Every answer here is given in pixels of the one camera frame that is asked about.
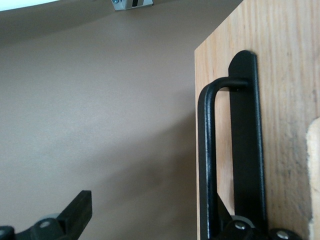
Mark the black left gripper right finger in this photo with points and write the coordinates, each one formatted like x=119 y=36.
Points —
x=240 y=232

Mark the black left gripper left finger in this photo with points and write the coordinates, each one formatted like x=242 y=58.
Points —
x=72 y=220

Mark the wooden drawer front panel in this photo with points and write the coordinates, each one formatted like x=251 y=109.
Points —
x=282 y=100

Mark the brown paper table cover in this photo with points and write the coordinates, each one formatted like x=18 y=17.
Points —
x=100 y=112

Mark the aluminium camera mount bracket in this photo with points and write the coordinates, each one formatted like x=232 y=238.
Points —
x=130 y=4

